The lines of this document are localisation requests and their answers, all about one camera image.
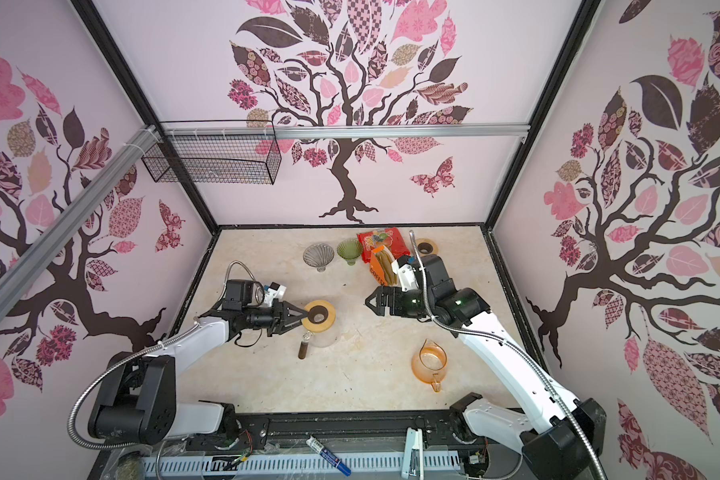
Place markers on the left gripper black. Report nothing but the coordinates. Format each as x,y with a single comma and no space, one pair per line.
288,318

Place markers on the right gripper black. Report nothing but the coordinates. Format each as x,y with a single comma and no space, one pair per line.
394,294

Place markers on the orange coffee filter pack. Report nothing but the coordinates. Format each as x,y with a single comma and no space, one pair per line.
381,266

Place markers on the clear glass carafe brown handle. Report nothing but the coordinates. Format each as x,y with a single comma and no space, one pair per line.
311,339

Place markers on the clear ribbed glass dripper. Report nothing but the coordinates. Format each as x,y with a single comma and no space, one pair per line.
318,256

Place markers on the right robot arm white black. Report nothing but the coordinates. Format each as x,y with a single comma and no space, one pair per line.
556,434

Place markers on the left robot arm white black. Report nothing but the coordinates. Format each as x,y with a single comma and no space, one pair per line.
136,397

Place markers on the green glass dripper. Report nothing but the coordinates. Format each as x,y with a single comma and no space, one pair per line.
350,250

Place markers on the red snack bag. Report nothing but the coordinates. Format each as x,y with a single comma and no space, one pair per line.
390,238

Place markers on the orange glass pitcher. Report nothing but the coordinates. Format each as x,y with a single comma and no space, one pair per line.
429,364

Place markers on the blue white marker pen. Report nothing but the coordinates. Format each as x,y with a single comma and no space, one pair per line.
326,454

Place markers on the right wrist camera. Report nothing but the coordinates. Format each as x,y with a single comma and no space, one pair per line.
404,271

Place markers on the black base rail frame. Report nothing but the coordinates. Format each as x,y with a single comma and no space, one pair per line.
445,449

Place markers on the white slotted cable duct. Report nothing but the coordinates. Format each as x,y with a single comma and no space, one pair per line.
291,465

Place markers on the black wire basket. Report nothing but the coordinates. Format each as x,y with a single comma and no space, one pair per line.
219,152

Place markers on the back aluminium rail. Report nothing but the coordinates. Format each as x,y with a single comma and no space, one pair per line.
385,131

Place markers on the aluminium rail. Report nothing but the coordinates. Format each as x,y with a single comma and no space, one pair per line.
385,131
30,265

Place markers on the left aluminium rail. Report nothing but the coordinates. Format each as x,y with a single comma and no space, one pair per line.
30,265

